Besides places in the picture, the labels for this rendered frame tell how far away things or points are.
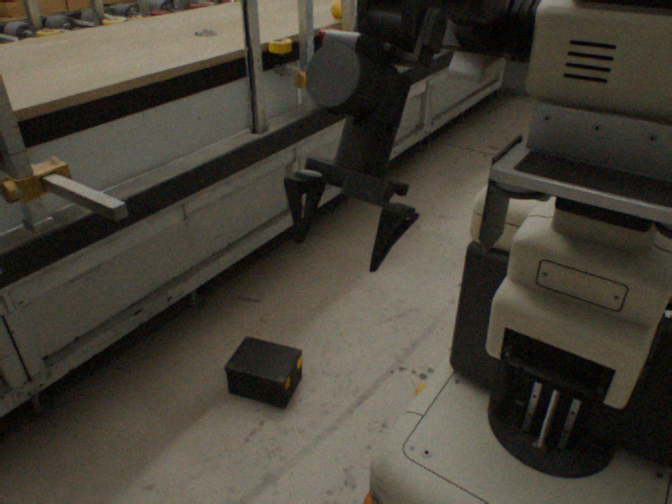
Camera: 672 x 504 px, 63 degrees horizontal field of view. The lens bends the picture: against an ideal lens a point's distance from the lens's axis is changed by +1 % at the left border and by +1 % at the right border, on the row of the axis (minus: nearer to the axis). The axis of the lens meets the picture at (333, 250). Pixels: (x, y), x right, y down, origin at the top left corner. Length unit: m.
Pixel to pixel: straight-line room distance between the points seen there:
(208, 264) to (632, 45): 1.66
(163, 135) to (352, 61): 1.33
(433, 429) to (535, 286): 0.56
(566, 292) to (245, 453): 1.07
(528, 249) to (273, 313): 1.37
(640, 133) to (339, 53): 0.39
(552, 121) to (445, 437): 0.82
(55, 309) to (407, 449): 1.09
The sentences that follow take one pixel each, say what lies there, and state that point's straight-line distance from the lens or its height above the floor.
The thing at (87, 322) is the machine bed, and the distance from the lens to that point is 1.88.
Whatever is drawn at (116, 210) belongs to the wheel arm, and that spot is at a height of 0.81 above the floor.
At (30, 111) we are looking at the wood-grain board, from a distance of 1.54.
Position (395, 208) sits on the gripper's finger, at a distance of 0.54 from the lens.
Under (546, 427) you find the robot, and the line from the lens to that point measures 1.35.
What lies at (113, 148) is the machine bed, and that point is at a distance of 1.69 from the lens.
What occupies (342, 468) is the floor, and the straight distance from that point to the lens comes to 1.61.
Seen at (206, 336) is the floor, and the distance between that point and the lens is 2.03.
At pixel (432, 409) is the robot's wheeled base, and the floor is 0.28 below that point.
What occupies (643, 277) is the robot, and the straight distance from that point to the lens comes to 0.85.
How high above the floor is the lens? 1.32
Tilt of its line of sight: 33 degrees down
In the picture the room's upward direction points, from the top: straight up
